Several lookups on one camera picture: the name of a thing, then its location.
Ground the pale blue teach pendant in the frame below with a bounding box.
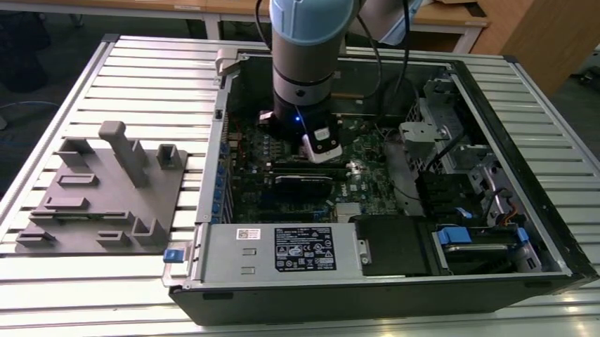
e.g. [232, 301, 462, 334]
[376, 0, 422, 45]

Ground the grey parts rack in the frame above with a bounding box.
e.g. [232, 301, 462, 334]
[13, 120, 189, 254]

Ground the black plastic bracket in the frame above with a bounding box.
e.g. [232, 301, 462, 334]
[415, 171, 485, 216]

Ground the black plastic shroud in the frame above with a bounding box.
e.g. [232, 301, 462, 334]
[352, 214, 441, 278]

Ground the green motherboard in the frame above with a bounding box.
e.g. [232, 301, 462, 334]
[223, 114, 408, 224]

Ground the black camera cable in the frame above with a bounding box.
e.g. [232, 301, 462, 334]
[354, 10, 383, 119]
[391, 0, 412, 94]

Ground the blue disk carrier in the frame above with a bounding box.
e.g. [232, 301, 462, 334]
[432, 224, 530, 275]

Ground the wooden cabinet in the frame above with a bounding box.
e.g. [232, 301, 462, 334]
[486, 0, 600, 101]

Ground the coloured wire bundle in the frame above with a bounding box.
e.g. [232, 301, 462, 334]
[495, 205, 522, 226]

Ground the silver power supply unit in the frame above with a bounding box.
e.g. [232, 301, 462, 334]
[189, 221, 366, 282]

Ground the black open PC case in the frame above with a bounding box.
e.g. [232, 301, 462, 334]
[161, 48, 600, 326]

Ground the silver chipset heatsink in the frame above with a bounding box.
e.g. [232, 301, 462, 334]
[334, 201, 366, 216]

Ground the black graphics card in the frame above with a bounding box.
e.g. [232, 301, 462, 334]
[272, 174, 335, 200]

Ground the silver metal bracket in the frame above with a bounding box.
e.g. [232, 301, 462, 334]
[396, 121, 447, 154]

